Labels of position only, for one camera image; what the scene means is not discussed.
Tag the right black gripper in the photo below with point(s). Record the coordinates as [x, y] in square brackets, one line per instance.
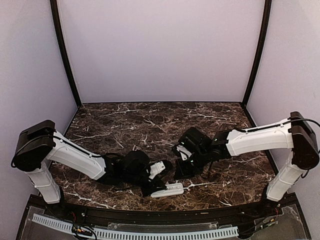
[182, 172]

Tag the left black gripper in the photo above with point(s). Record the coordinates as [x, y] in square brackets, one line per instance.
[157, 183]

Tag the white remote control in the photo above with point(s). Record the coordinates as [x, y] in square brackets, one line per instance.
[171, 190]

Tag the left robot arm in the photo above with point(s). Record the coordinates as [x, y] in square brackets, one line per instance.
[43, 142]

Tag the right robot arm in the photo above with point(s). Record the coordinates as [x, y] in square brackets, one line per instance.
[195, 150]

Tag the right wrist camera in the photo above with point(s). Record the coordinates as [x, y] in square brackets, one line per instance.
[181, 151]

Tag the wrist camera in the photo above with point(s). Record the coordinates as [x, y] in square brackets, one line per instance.
[159, 167]
[181, 151]

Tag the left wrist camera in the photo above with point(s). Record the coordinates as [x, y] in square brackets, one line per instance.
[159, 167]

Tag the white slotted cable duct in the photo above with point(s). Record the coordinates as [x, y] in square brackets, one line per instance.
[121, 231]

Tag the black front rail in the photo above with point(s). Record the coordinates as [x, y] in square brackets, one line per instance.
[103, 216]

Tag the right black frame post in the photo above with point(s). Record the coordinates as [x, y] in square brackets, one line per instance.
[258, 53]

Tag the black frame post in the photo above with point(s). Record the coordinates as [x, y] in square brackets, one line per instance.
[258, 53]
[63, 52]

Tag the left black frame post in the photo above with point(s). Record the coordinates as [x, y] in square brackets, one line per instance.
[63, 52]

